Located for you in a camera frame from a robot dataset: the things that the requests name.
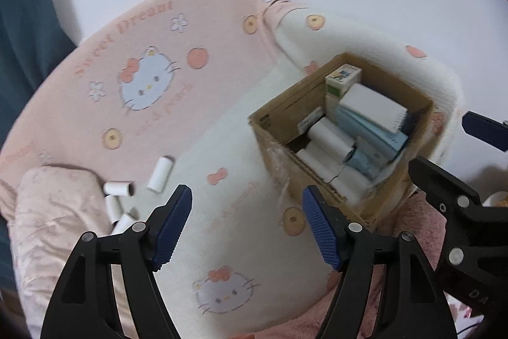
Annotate white lined notebook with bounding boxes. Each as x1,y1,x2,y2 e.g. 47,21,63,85
339,84,407,133

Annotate pink floral pillow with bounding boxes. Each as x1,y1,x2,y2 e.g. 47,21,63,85
9,166,112,338

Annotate wide white cardboard tube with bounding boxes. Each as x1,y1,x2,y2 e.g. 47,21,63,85
296,147,344,182

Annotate long white cardboard tube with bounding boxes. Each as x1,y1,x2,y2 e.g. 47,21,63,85
307,117,356,163

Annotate white cartoon carton box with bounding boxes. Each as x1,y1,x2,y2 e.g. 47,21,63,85
324,64,363,98

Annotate pink fluffy rug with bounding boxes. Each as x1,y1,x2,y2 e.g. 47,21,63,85
233,191,474,339

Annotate white tube open end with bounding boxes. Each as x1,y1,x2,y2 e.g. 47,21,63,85
111,213,138,235

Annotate short white tube top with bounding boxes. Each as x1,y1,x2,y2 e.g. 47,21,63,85
103,181,133,197

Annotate brown cardboard box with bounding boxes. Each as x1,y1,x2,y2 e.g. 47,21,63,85
249,53,435,227

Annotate slim white tube left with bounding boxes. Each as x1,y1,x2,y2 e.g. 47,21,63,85
104,194,123,226

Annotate pink Hello Kitty blanket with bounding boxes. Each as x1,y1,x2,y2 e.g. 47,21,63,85
1,0,463,338

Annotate light blue packet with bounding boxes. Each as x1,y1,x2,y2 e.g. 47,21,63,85
326,106,408,166

